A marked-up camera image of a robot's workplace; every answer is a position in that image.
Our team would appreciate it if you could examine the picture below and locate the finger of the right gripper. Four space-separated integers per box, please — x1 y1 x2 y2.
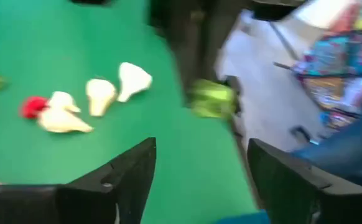
207 0 234 80
168 12 200 103

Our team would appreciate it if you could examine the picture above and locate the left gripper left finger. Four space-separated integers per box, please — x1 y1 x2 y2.
0 136 157 224

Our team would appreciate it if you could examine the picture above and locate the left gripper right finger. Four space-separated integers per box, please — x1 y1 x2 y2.
247 138 362 224

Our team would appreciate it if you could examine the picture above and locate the white garlic bulb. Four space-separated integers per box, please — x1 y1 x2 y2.
116 61 154 103

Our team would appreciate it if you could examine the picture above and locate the small red pepper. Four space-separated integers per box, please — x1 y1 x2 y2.
19 95 50 120

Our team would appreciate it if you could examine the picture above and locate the small garlic bulb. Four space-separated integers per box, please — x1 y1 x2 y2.
47 90 82 114

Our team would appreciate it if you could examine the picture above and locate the green table mat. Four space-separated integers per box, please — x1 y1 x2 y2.
0 0 262 224

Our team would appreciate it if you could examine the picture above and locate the colourful rug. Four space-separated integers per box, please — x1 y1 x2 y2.
292 0 362 131

